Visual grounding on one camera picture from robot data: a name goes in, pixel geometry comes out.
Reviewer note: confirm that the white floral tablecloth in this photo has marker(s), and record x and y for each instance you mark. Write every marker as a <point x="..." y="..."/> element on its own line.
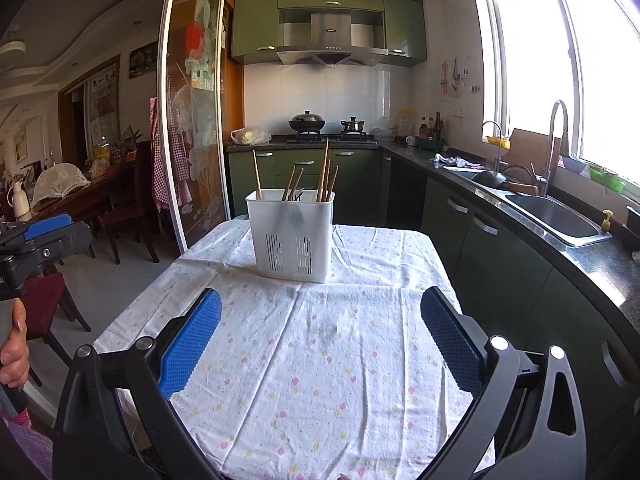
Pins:
<point x="310" y="381"/>

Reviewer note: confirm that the steel pot on stove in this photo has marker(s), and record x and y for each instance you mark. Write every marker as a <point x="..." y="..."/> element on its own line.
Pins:
<point x="353" y="126"/>

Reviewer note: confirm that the dark red wooden chair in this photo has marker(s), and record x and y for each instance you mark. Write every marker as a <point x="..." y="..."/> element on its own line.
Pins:
<point x="43" y="295"/>

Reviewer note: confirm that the green upper kitchen cabinets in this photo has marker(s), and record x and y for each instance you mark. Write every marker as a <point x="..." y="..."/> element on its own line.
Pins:
<point x="255" y="27"/>

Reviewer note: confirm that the sliding glass door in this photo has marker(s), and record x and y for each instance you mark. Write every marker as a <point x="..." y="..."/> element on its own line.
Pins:
<point x="189" y="83"/>

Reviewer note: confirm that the steel kitchen sink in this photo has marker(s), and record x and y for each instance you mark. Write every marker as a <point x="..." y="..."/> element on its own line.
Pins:
<point x="568" y="226"/>

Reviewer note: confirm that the green kitchen cabinets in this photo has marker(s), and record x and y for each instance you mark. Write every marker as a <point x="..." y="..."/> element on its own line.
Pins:
<point x="255" y="27"/>
<point x="513" y="277"/>

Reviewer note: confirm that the person's left hand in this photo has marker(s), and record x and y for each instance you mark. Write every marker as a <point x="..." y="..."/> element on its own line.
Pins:
<point x="15" y="351"/>

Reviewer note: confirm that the steel range hood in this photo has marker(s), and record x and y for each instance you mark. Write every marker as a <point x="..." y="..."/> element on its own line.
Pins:
<point x="332" y="37"/>

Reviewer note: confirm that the white lace food cover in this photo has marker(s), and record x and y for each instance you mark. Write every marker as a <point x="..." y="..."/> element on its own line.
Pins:
<point x="56" y="183"/>

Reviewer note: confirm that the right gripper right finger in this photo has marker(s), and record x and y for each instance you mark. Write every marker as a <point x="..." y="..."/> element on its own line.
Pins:
<point x="459" y="339"/>

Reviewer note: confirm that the white plastic bag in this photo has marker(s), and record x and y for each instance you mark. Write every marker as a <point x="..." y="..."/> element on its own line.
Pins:
<point x="250" y="136"/>

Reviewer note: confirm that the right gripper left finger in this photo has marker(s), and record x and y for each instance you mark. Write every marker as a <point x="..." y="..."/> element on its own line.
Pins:
<point x="187" y="342"/>

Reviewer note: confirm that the white plastic utensil holder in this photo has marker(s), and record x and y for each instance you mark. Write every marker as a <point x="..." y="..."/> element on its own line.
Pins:
<point x="292" y="238"/>

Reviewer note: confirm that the black wok on stove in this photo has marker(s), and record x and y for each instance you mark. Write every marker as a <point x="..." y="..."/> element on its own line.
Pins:
<point x="307" y="122"/>

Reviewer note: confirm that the steel kitchen faucet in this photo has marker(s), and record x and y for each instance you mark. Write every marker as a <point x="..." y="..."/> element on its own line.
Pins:
<point x="559" y="106"/>

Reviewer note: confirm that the wooden cutting board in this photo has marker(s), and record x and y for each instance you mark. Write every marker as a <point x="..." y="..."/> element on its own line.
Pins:
<point x="528" y="148"/>

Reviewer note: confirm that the green lower kitchen cabinets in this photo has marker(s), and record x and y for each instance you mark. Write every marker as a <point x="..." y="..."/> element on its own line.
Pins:
<point x="513" y="277"/>

